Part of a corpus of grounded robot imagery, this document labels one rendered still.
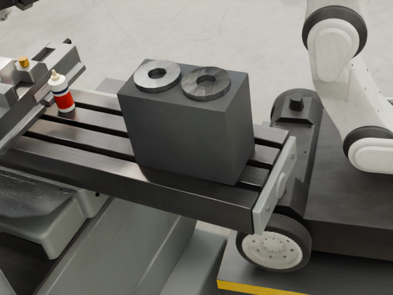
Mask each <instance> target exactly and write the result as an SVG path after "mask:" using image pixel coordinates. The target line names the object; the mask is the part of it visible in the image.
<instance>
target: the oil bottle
mask: <svg viewBox="0 0 393 295"><path fill-rule="evenodd" d="M48 83H49V86H50V89H51V91H52V93H53V97H54V99H55V102H56V104H57V107H58V110H59V111H60V112H70V111H72V110H73V109H74V107H75V103H74V100H73V98H72V95H71V92H70V89H69V87H68V84H67V81H66V78H65V77H64V76H62V75H59V74H58V73H56V72H55V71H54V70H52V75H51V78H50V79H49V81H48Z"/></svg>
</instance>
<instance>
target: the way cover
mask: <svg viewBox="0 0 393 295"><path fill-rule="evenodd" d="M7 172H8V171H4V170H1V169H0V203H1V204H0V215H3V216H4V217H8V218H23V217H35V216H42V215H48V214H50V213H52V212H53V211H54V210H55V209H57V208H58V207H59V206H60V205H62V204H63V203H64V202H65V201H67V200H68V199H69V198H70V197H71V196H72V195H74V194H75V193H76V192H77V190H72V189H69V188H65V187H62V186H58V185H55V184H51V183H47V182H44V181H40V180H36V179H33V178H28V177H26V176H22V175H19V174H15V173H11V172H8V173H7ZM13 178H14V179H13ZM9 181H10V182H9ZM22 181H23V182H22ZM28 181H29V183H28ZM19 182H20V183H19ZM32 183H34V184H32ZM10 184H11V185H10ZM13 185H14V186H15V187H14V186H13ZM7 186H8V187H7ZM59 187H61V188H59ZM20 188H21V190H20ZM25 188H26V189H25ZM39 189H40V190H39ZM25 190H26V191H25ZM33 191H34V192H33ZM2 192H3V193H2ZM11 192H12V193H11ZM29 192H30V193H29ZM58 192H59V193H58ZM14 193H16V194H14ZM64 193H67V194H64ZM6 194H7V195H6ZM20 194H21V195H20ZM40 197H41V198H40ZM50 200H51V201H50ZM2 202H4V203H2ZM19 202H20V203H19ZM19 204H20V205H21V206H19ZM34 204H35V205H34ZM4 205H5V206H4ZM15 205H16V206H15ZM40 205H41V206H40ZM11 207H12V208H13V209H11ZM24 209H25V210H24ZM37 210H38V211H37ZM24 211H25V213H23V212H24ZM3 212H4V213H3ZM27 212H29V213H27ZM16 213H17V214H16ZM19 213H20V214H19Z"/></svg>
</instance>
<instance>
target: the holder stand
mask: <svg viewBox="0 0 393 295"><path fill-rule="evenodd" d="M117 98H118V101H119V105H120V108H121V111H122V115H123V118H124V122H125V125H126V129H127V132H128V135H129V139H130V142H131V146H132V149H133V153H134V156H135V159H136V163H137V164H139V165H142V166H147V167H152V168H155V169H160V170H165V171H170V172H173V173H178V174H183V175H187V176H191V177H196V178H200V179H205V180H210V181H215V182H218V183H223V184H228V185H231V186H234V185H235V184H236V182H237V180H238V178H239V176H240V174H241V172H242V170H243V168H244V167H245V165H246V163H247V161H248V159H249V157H250V155H251V153H252V151H253V149H254V147H255V143H254V130H253V118H252V111H251V99H250V86H249V74H248V73H246V72H241V71H233V70H225V69H222V68H219V67H209V66H206V67H204V66H196V65H190V64H182V63H175V62H173V61H169V60H153V59H144V60H143V62H142V63H141V65H140V66H138V68H137V69H136V70H135V72H134V73H133V74H132V75H131V76H130V78H129V79H128V80H127V82H125V84H124V85H123V86H122V88H121V89H120V90H119V91H118V92H117Z"/></svg>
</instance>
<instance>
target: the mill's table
mask: <svg viewBox="0 0 393 295"><path fill-rule="evenodd" d="M69 89H70V88H69ZM70 92H71V95H72V98H73V100H74V103H75V107H74V109H73V110H72V111H70V112H60V111H59V110H58V107H57V104H56V102H54V103H53V105H52V106H47V105H46V106H45V108H46V112H45V113H44V114H43V115H42V116H41V117H40V118H39V119H38V120H37V121H36V122H35V123H34V124H33V125H32V126H31V127H30V128H29V129H28V130H27V131H26V132H25V133H24V134H23V135H22V136H21V137H20V138H19V140H18V141H17V142H16V143H15V144H14V145H13V146H12V147H11V148H10V149H9V150H8V151H7V152H6V153H5V154H3V155H0V166H3V167H7V168H10V169H14V170H18V171H22V172H25V173H29V174H32V175H35V176H39V177H43V178H46V179H50V180H54V181H58V182H61V183H65V184H69V185H71V186H76V187H79V188H83V189H86V190H90V191H94V192H97V193H101V194H105V195H109V196H111V197H116V198H120V199H123V200H126V201H130V202H133V203H137V204H141V205H145V206H148V207H151V208H156V209H158V210H163V211H167V212H170V213H173V214H177V215H181V216H184V217H188V218H192V219H196V220H198V221H203V222H207V223H209V224H214V225H217V226H220V227H224V228H228V229H232V230H235V231H239V232H243V233H245V234H249V235H253V234H254V233H255V234H257V235H262V234H263V232H264V229H265V227H266V225H267V223H268V221H269V219H270V217H271V214H272V213H273V211H274V208H275V206H276V204H277V202H278V200H279V199H280V198H281V197H282V195H283V193H284V190H285V185H286V182H287V180H288V177H289V175H290V173H291V171H292V168H293V166H294V164H295V162H296V160H297V144H296V137H294V136H290V135H289V131H288V130H284V129H278V128H272V127H269V126H262V125H257V124H253V130H254V143H255V147H254V149H253V151H252V153H251V155H250V157H249V159H248V161H247V163H246V165H245V167H244V168H243V170H242V172H241V174H240V176H239V178H238V180H237V182H236V184H235V185H234V186H231V185H228V184H223V183H218V182H215V181H210V180H205V179H200V178H196V177H191V176H187V175H183V174H178V173H173V172H170V171H165V170H160V169H155V168H152V167H147V166H142V165H139V164H137V163H136V159H135V156H134V153H133V149H132V146H131V142H130V139H129V135H128V132H127V129H126V125H125V122H124V118H123V115H122V111H121V108H120V105H119V101H118V98H116V97H110V96H107V95H101V94H95V93H91V92H85V91H80V90H74V89H70Z"/></svg>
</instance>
